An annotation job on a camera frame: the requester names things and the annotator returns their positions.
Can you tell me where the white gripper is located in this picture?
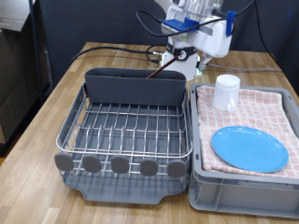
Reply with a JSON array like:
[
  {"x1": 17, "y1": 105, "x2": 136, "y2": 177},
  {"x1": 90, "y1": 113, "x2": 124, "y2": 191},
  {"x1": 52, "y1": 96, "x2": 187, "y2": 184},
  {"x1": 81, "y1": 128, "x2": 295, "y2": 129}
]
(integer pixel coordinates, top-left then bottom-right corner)
[{"x1": 167, "y1": 19, "x2": 234, "y2": 71}]

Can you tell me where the black camera cable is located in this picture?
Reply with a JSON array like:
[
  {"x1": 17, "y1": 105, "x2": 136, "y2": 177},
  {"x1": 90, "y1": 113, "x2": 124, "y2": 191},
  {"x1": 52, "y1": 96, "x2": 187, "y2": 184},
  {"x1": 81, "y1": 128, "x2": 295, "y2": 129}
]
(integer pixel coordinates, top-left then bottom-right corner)
[{"x1": 135, "y1": 0, "x2": 257, "y2": 38}]

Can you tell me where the blue plate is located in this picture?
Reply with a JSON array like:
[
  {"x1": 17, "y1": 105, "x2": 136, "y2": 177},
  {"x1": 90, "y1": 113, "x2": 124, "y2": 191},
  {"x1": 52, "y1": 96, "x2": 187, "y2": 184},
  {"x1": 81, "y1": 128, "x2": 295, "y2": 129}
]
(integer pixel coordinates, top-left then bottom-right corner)
[{"x1": 211, "y1": 125, "x2": 290, "y2": 174}]

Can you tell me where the gray plastic drain tray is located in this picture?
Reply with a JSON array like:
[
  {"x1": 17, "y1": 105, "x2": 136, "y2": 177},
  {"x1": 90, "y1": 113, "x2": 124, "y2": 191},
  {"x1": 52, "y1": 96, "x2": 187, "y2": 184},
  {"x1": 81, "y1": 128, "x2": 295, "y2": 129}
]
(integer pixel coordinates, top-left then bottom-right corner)
[{"x1": 57, "y1": 83, "x2": 190, "y2": 205}]

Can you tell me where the pink checkered cloth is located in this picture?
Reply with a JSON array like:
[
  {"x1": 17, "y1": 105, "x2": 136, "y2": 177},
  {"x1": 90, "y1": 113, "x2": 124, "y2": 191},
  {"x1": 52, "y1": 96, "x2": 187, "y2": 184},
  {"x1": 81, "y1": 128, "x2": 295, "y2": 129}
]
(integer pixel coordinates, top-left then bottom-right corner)
[{"x1": 195, "y1": 84, "x2": 299, "y2": 180}]

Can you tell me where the black power cable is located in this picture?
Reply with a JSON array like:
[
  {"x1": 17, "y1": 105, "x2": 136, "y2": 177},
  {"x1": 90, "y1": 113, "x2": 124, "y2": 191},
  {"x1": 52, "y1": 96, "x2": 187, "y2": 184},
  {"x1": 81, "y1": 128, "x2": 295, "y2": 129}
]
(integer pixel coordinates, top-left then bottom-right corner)
[{"x1": 70, "y1": 43, "x2": 168, "y2": 64}]

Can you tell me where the black metal pole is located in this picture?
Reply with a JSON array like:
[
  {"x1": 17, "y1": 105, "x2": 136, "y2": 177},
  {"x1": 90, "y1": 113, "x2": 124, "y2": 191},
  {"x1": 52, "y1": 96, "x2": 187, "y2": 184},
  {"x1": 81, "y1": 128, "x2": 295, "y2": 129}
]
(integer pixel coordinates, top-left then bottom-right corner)
[{"x1": 27, "y1": 0, "x2": 45, "y2": 105}]

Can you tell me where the gray plastic crate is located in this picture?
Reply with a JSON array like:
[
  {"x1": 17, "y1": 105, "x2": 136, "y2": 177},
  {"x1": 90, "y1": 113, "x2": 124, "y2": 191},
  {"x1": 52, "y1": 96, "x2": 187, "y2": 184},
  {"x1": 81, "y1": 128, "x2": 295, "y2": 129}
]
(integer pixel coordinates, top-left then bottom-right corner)
[{"x1": 188, "y1": 82, "x2": 299, "y2": 219}]

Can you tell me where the dark partition panel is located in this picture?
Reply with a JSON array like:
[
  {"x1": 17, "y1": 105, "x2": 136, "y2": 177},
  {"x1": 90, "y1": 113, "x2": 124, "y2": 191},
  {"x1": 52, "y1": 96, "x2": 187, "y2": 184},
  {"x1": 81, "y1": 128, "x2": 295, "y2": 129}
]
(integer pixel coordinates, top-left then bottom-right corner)
[{"x1": 38, "y1": 0, "x2": 299, "y2": 91}]

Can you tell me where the steel wire dish rack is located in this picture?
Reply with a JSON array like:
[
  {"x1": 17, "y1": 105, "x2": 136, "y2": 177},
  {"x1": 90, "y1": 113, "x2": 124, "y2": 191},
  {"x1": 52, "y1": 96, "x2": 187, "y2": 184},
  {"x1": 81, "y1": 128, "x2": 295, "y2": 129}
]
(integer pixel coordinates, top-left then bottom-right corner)
[{"x1": 54, "y1": 82, "x2": 194, "y2": 179}]

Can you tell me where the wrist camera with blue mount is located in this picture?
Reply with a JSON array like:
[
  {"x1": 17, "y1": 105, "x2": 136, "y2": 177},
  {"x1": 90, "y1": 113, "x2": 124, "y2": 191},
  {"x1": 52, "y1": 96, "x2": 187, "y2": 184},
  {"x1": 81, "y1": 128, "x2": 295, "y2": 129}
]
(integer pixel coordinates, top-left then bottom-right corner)
[{"x1": 161, "y1": 10, "x2": 237, "y2": 37}]

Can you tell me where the cardboard box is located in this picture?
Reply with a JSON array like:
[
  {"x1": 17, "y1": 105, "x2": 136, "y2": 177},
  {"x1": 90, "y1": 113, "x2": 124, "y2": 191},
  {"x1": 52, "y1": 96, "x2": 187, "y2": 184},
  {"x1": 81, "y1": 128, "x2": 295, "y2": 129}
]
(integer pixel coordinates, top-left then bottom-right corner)
[{"x1": 0, "y1": 27, "x2": 40, "y2": 145}]

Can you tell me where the red-brown wooden spoon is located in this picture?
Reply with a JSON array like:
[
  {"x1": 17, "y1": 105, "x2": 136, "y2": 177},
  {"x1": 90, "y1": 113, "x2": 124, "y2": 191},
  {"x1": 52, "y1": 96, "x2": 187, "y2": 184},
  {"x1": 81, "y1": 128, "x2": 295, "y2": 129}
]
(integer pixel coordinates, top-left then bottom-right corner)
[{"x1": 146, "y1": 55, "x2": 180, "y2": 79}]

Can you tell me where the white mug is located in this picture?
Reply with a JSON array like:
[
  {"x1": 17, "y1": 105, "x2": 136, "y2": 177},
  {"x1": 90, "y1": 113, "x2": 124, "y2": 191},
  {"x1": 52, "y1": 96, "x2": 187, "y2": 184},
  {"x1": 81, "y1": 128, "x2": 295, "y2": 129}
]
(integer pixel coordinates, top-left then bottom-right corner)
[{"x1": 212, "y1": 74, "x2": 241, "y2": 113}]

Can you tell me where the dark gray cutlery holder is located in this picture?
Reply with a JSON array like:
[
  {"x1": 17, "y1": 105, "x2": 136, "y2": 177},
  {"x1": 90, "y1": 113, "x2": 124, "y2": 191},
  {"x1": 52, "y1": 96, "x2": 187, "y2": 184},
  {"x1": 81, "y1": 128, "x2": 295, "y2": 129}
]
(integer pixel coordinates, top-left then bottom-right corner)
[{"x1": 84, "y1": 67, "x2": 187, "y2": 107}]

